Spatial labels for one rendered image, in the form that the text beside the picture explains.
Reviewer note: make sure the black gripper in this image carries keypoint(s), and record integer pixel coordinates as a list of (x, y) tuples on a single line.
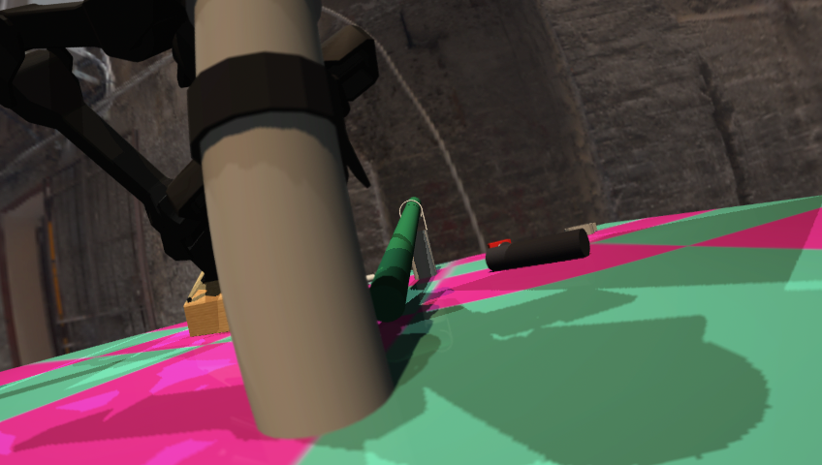
[(349, 54)]

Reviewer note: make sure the dark green cylinder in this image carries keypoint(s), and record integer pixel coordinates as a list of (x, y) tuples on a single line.
[(390, 283)]

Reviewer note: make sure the tan cylindrical post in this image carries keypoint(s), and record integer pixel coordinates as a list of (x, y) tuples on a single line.
[(288, 259)]

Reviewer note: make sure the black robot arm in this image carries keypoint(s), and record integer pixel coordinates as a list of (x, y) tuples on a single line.
[(40, 87)]

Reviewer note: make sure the black cylinder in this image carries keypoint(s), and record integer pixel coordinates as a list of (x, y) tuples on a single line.
[(552, 248)]

